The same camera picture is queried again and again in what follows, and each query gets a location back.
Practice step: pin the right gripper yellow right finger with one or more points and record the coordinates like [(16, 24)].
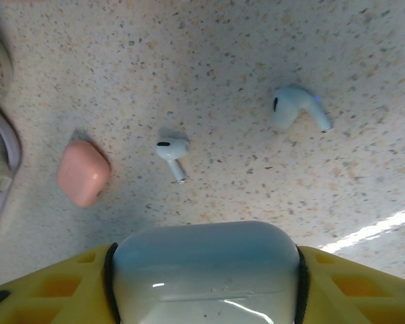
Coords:
[(357, 293)]

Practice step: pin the lavender plastic tray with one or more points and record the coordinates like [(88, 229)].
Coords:
[(15, 152)]

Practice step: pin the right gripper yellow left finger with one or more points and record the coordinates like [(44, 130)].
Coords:
[(47, 290)]

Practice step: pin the pink earbuds charging case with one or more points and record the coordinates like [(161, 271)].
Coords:
[(82, 172)]

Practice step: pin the white earbuds charging case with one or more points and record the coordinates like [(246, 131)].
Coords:
[(206, 270)]

